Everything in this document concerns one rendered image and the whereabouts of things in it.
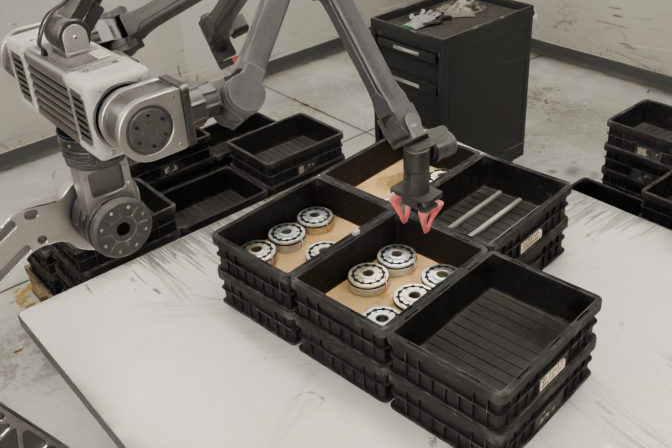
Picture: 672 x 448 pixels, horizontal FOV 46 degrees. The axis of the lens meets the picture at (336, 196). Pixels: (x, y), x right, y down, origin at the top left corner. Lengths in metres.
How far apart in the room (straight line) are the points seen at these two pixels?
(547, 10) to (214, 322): 3.98
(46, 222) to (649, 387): 1.40
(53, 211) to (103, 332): 0.50
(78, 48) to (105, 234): 0.40
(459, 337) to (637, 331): 0.50
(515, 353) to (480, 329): 0.11
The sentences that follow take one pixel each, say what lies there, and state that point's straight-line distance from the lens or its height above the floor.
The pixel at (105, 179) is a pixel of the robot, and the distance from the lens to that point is 1.76.
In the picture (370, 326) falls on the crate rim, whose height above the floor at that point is 0.93.
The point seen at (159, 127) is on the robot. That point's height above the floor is 1.45.
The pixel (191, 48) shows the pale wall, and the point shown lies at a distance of 5.15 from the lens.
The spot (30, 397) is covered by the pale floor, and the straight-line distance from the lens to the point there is 3.19.
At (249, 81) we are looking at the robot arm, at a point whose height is 1.48.
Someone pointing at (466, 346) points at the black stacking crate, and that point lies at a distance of 1.83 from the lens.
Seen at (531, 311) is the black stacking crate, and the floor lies 0.83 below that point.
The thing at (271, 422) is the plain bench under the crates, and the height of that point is 0.70.
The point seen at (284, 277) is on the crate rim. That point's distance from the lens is 1.89.
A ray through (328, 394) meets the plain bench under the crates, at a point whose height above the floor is 0.70.
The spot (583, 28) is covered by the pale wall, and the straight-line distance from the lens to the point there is 5.50.
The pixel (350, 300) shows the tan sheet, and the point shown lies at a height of 0.83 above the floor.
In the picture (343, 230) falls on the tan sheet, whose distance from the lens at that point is 2.21.
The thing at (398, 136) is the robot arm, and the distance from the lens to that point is 1.70.
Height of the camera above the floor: 2.04
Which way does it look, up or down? 31 degrees down
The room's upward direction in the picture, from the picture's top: 4 degrees counter-clockwise
